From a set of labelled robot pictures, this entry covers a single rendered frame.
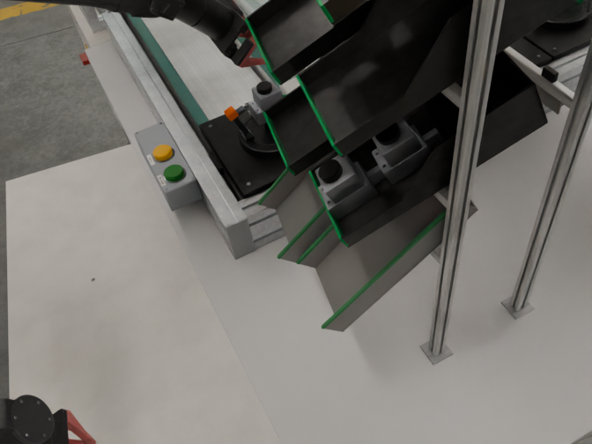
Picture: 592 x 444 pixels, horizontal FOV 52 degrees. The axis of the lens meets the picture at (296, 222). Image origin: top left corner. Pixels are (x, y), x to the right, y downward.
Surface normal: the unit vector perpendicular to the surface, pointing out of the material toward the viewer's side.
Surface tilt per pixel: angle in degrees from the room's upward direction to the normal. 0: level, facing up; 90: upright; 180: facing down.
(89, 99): 0
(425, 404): 0
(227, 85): 0
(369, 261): 45
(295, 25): 25
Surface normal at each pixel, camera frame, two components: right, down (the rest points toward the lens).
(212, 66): -0.11, -0.63
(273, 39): -0.50, -0.45
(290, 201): -0.75, -0.24
